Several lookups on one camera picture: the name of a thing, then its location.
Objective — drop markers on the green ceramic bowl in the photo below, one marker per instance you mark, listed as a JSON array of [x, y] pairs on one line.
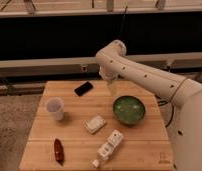
[[129, 110]]

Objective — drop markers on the black rectangular eraser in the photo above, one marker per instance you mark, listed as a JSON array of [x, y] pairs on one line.
[[82, 89]]

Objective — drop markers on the white ceramic cup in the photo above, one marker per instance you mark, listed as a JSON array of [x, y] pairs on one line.
[[54, 106]]

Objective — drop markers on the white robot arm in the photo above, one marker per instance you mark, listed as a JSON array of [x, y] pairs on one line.
[[182, 92]]

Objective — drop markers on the small white box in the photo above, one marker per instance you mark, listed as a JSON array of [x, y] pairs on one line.
[[95, 123]]

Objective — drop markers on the dark red chili pepper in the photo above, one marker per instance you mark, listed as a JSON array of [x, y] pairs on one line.
[[58, 151]]

